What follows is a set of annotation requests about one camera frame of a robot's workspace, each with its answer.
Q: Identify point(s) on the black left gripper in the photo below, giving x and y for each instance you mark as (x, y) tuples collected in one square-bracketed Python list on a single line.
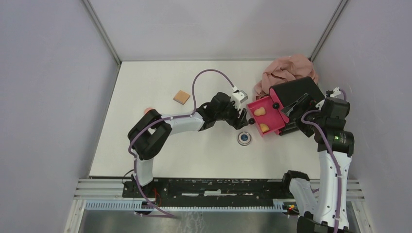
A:
[(238, 123)]

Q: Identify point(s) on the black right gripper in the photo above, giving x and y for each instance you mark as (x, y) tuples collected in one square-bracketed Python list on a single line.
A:
[(306, 104)]

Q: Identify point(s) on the orange teardrop sponge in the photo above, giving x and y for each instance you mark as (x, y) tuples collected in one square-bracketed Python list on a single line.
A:
[(264, 128), (259, 111)]

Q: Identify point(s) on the pink drawer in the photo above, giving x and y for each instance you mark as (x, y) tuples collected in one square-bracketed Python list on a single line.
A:
[(272, 117), (280, 131), (278, 104)]

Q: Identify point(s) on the pink top drawer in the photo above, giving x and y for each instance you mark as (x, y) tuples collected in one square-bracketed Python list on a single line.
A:
[(278, 104)]

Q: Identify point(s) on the black drawer organizer case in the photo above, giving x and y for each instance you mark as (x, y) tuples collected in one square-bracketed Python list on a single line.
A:
[(291, 91)]

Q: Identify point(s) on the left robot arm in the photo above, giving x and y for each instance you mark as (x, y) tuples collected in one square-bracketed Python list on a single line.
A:
[(149, 135)]

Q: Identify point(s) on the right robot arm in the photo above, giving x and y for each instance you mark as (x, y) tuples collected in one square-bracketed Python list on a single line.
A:
[(322, 211)]

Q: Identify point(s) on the square tan makeup sponge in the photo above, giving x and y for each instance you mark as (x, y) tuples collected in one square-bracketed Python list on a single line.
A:
[(181, 97)]

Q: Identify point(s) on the round clear powder jar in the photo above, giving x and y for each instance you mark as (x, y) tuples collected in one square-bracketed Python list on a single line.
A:
[(244, 138)]

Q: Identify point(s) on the pink bottom drawer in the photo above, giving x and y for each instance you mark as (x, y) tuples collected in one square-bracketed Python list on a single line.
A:
[(280, 131)]

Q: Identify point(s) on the pink crumpled cloth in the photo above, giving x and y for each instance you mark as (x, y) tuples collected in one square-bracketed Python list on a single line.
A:
[(283, 70)]

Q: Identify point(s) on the round pink powder puff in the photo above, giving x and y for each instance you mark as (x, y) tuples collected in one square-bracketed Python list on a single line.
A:
[(147, 110)]

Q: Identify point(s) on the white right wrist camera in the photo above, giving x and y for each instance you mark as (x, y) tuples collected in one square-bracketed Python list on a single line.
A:
[(336, 92)]

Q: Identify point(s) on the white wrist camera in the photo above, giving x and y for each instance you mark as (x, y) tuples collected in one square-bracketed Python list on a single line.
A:
[(238, 97), (336, 92)]

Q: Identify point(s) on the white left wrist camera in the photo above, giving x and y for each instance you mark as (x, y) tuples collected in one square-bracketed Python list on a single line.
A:
[(238, 97)]

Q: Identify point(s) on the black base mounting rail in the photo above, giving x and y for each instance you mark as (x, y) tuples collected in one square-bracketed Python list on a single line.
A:
[(179, 192)]

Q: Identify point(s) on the aluminium frame rail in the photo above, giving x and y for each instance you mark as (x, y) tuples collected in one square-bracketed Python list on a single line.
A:
[(116, 206)]

